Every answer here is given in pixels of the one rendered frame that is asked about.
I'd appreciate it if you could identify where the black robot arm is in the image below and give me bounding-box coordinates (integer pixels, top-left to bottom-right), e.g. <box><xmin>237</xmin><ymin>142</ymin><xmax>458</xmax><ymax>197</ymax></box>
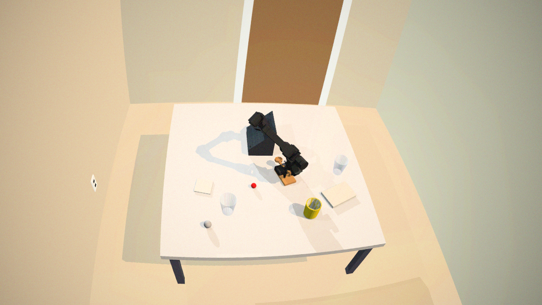
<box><xmin>248</xmin><ymin>111</ymin><xmax>308</xmax><ymax>177</ymax></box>

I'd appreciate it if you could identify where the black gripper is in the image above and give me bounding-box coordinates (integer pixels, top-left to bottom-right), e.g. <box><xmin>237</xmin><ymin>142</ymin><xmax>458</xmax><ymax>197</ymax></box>
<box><xmin>274</xmin><ymin>158</ymin><xmax>295</xmax><ymax>178</ymax></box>

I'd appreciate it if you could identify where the yellow mug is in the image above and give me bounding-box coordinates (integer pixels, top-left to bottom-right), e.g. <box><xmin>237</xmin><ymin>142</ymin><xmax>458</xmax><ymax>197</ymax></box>
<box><xmin>303</xmin><ymin>198</ymin><xmax>322</xmax><ymax>220</ymax></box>

